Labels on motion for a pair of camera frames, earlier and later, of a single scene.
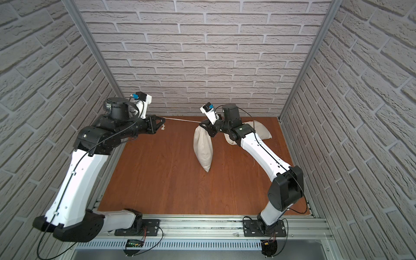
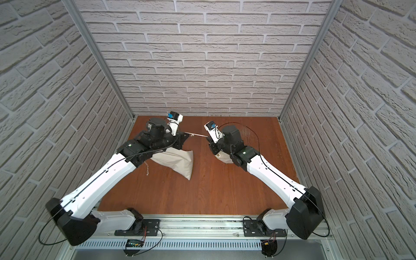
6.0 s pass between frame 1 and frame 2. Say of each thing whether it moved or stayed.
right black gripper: moved
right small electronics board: stayed
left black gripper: moved
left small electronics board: stayed
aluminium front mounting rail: stayed
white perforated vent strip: stayed
